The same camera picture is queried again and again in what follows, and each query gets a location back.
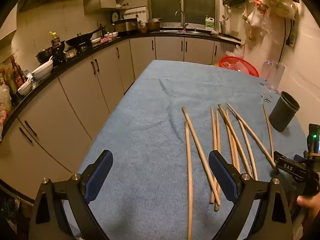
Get round kitchen scale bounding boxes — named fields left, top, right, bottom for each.
left=110, top=10, right=122, bottom=23

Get person's right hand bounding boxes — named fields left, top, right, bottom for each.
left=296, top=195, right=320, bottom=220

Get black pot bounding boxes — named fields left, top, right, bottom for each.
left=36, top=49, right=54, bottom=64

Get wall power strip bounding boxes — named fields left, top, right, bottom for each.
left=286, top=19, right=297, bottom=48

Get small white bowl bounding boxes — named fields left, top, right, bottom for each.
left=17, top=79, right=34, bottom=95

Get kitchen window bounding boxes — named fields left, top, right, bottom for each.
left=147, top=0, right=220, bottom=28

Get metal countertop appliance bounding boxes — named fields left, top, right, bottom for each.
left=114, top=18, right=139, bottom=32

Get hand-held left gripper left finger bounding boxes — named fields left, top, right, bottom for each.
left=28, top=150, right=114, bottom=240

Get white detergent bottle green label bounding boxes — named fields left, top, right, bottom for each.
left=204, top=15, right=215, bottom=30

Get brown sauce bottle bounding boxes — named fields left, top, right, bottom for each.
left=10, top=56, right=25, bottom=88

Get long wooden chopstick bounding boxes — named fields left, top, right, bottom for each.
left=184, top=121, right=194, bottom=240

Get dark grey utensil holder cup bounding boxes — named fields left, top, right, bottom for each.
left=269, top=91, right=300, bottom=132

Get red plastic basket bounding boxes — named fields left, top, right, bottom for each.
left=219, top=56, right=260, bottom=77

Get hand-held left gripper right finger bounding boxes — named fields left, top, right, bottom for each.
left=208, top=150, right=293, bottom=240

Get blue towel table cover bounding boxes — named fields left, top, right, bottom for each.
left=64, top=60, right=308, bottom=240

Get clear hanging plastic bags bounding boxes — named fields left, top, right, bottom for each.
left=246, top=0, right=269, bottom=28

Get brown cooking pot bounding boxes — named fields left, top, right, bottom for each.
left=145, top=18, right=163, bottom=32

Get steel kitchen sink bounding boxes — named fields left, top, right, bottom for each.
left=160, top=27, right=209, bottom=34

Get black wok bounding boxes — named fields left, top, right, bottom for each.
left=65, top=26, right=107, bottom=47

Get grey kitchen base cabinets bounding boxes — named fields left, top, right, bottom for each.
left=0, top=36, right=242, bottom=200

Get large white bowl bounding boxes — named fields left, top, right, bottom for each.
left=31, top=59, right=54, bottom=80

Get oil bottle yellow cap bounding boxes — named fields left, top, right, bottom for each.
left=49, top=31, right=62, bottom=48

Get bunch of wooden chopsticks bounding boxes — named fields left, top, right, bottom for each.
left=182, top=103, right=280, bottom=212

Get clear plastic jug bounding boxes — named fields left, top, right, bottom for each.
left=260, top=60, right=286, bottom=94

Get wooden cutting board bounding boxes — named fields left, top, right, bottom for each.
left=216, top=34, right=242, bottom=43

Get metal sink faucet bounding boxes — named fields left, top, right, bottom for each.
left=175, top=10, right=189, bottom=32

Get black kitchen countertop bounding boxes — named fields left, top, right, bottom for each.
left=0, top=29, right=242, bottom=140

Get white plastic bag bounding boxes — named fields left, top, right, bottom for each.
left=226, top=45, right=244, bottom=58

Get black power cable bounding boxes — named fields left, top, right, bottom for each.
left=277, top=17, right=287, bottom=63

